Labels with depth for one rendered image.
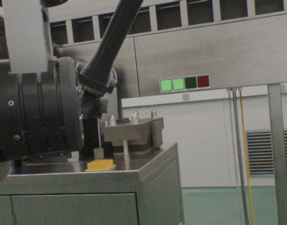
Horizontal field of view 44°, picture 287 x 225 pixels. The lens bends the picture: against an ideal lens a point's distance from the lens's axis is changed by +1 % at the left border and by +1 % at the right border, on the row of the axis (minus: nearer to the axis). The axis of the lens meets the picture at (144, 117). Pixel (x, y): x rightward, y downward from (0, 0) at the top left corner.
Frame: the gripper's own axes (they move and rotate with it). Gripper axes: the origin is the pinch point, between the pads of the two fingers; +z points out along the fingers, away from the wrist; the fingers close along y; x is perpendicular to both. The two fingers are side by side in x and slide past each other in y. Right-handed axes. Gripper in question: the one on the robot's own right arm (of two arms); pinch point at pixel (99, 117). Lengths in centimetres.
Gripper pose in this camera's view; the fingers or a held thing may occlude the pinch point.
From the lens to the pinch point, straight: 154.4
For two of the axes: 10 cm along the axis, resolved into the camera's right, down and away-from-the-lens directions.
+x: 0.4, -8.6, 5.2
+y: 9.9, -0.2, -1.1
